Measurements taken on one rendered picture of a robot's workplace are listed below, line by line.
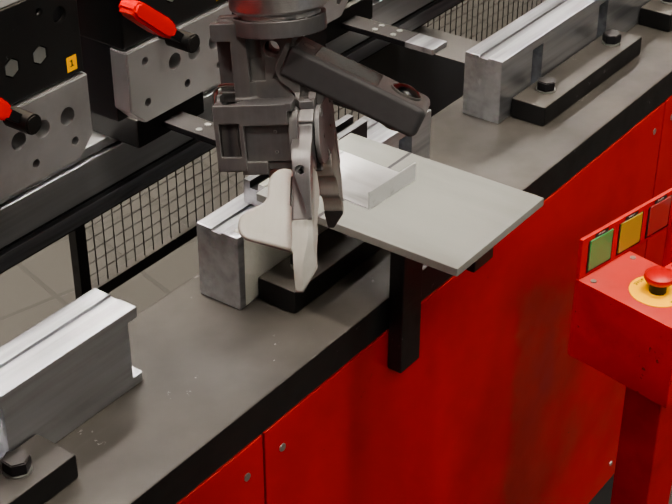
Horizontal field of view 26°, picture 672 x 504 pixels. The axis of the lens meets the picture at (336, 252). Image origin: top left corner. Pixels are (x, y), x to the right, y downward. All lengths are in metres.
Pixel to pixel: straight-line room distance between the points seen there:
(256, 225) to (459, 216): 0.51
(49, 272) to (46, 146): 2.08
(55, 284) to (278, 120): 2.26
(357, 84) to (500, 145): 0.91
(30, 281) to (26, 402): 1.94
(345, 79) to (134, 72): 0.32
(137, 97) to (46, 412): 0.32
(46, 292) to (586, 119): 1.59
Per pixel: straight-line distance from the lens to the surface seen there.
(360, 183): 1.63
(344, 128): 1.77
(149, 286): 3.29
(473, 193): 1.62
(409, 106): 1.10
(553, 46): 2.13
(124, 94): 1.37
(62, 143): 1.32
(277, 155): 1.11
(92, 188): 1.79
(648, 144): 2.24
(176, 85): 1.41
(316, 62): 1.10
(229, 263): 1.62
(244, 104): 1.10
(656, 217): 1.98
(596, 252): 1.89
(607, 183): 2.14
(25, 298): 3.30
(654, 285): 1.86
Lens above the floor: 1.81
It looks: 32 degrees down
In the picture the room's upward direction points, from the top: straight up
